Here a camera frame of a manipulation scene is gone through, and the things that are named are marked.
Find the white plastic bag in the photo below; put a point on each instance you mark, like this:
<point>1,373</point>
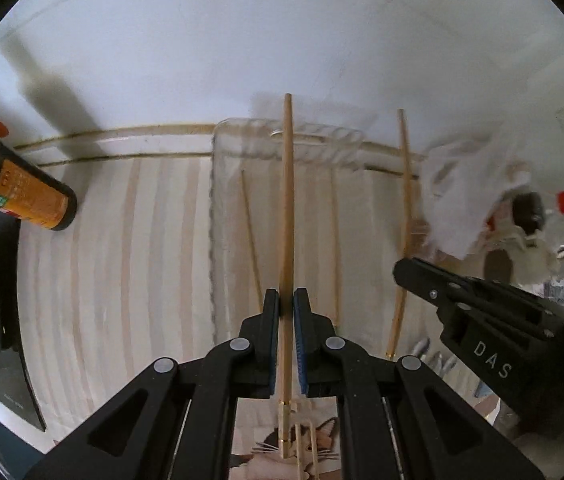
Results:
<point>462,183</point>

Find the orange label sauce bottle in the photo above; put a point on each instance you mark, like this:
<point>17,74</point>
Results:
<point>30,194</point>

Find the wooden chopstick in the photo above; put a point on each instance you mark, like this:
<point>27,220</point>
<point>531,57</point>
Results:
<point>286,287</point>
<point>406,227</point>

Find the cat print mat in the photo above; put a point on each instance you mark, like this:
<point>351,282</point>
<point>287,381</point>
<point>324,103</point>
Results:
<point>313,448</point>

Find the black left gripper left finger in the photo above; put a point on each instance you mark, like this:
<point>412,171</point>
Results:
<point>173,420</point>

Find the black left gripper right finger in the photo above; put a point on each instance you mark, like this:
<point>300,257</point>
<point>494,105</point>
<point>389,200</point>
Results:
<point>397,420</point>

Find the thin chopstick in tray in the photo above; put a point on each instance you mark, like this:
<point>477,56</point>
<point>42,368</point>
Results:
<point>251,239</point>

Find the clear plastic utensil tray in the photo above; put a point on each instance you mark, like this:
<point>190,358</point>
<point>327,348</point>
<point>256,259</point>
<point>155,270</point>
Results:
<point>369,185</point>

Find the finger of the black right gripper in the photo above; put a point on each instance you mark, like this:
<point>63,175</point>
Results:
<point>442,287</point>

